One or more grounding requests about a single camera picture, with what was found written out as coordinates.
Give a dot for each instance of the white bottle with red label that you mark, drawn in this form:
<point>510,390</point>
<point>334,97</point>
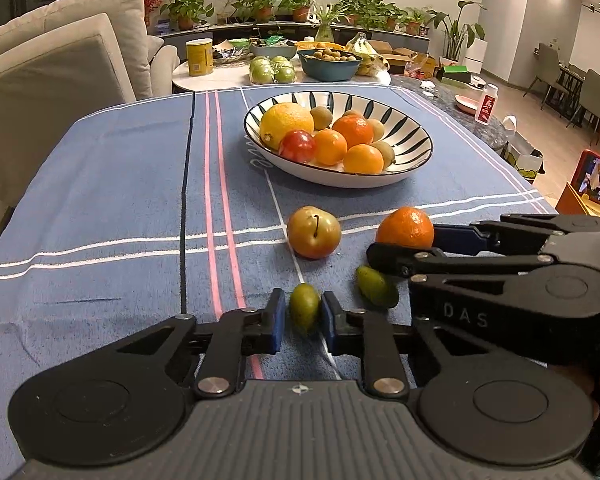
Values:
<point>486,107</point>

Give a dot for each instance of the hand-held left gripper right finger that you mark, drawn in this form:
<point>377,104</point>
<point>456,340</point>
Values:
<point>329,322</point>

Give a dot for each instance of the dark television cabinet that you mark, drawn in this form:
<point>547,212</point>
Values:
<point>205,35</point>

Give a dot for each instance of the phone in red case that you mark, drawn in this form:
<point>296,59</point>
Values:
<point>597,182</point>

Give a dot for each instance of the teal container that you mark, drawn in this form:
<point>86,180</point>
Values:
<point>272,52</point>

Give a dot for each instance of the white printed paper bag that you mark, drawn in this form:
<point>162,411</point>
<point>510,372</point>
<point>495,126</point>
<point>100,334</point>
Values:
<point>522,152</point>

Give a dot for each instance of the beige sofa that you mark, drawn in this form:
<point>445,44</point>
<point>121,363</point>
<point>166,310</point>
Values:
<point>40,90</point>

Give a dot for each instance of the green box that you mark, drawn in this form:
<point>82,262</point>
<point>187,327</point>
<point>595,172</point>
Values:
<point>455,73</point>

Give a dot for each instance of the tall leafy floor plant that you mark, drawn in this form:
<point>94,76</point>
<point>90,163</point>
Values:
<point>452,30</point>

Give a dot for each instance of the pink dish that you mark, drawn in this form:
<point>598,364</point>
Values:
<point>465,104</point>

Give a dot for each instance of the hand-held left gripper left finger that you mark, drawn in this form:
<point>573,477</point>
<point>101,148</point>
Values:
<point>277,322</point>

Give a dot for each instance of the white robot vacuum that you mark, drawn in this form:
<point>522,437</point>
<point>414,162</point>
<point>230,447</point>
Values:
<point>477,80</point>

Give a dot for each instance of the dark snack packets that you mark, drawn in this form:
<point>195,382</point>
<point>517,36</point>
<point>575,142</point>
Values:
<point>230,54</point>

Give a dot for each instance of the yellow can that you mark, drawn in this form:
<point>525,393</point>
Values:
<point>200,57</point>

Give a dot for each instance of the row of potted green plants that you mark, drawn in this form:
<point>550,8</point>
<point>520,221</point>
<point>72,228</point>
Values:
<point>185,7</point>

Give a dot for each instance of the blue bowl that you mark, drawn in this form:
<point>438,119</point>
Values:
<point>330,71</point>

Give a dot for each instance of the white bowl with dark stripes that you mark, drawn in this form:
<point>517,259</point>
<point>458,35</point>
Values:
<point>320,172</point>

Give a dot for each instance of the yellow red apple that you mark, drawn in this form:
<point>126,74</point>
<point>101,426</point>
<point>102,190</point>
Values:
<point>310,235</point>

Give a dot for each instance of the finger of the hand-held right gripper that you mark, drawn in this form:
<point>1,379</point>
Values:
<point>455,265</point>
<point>455,240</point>

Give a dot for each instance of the glass vase with green plant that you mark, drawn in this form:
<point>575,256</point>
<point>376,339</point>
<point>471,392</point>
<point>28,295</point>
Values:
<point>324,32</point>

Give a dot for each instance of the dark marble table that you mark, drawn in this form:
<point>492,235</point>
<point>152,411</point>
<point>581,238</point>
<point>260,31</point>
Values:
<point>460,127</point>

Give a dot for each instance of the dark dining table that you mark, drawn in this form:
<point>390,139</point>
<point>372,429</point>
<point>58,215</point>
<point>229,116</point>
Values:
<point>572,77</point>

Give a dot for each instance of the white air purifier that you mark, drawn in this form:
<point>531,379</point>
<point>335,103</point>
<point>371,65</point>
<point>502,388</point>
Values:
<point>476,55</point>

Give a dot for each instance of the blue striped tablecloth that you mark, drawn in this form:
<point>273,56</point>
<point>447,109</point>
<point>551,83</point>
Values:
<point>105,210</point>

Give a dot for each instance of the brown cardboard box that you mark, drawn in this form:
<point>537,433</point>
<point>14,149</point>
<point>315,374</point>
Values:
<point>380,47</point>
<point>426,64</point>
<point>405,53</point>

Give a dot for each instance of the pile of brown longans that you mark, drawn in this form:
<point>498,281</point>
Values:
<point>330,54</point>

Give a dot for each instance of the yellow basket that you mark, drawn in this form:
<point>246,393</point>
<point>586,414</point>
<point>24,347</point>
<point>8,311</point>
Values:
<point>307,46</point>

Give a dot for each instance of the large yellow grapefruit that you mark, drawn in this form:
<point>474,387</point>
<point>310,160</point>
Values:
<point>286,125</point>

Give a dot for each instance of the green olive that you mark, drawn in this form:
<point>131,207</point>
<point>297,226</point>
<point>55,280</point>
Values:
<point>377,287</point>
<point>304,310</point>

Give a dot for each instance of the white round coffee table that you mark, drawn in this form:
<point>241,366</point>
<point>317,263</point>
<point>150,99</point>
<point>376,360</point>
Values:
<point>220,77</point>

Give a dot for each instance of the bunch of bananas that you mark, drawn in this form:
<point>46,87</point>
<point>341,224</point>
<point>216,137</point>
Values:
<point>365,47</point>

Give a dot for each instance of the pack of green apples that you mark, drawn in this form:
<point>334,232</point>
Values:
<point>272,71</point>

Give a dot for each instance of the green dish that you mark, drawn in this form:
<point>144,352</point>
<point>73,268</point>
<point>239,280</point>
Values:
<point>238,43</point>

